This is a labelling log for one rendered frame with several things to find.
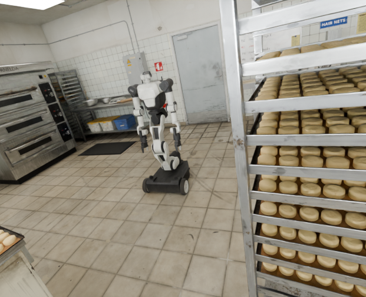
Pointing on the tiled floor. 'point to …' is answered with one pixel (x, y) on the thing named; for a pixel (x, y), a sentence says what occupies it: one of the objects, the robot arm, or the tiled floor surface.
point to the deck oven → (22, 123)
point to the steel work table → (106, 108)
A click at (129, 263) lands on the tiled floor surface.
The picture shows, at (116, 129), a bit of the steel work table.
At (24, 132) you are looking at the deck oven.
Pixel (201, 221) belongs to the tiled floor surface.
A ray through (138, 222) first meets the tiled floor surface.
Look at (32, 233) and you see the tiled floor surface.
